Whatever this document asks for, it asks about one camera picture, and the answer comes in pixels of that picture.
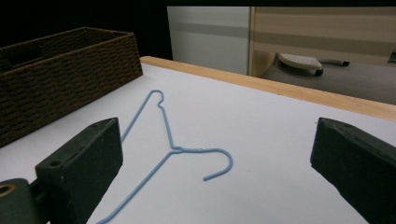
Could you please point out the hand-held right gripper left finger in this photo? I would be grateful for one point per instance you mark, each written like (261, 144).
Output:
(84, 161)

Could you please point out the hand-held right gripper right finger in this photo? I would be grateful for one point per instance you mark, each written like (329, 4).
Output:
(358, 161)

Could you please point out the brown woven storage basket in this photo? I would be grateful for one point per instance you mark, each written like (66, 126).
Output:
(62, 81)

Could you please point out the light blue plastic hanger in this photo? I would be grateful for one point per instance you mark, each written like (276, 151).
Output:
(169, 137)

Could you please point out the grey chair base leg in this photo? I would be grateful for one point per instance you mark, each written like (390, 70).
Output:
(334, 62)

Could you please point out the light wooden cabinet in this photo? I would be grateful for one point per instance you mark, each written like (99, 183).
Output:
(320, 34)

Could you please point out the white cabinet panel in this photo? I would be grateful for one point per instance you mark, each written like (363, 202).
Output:
(208, 37)

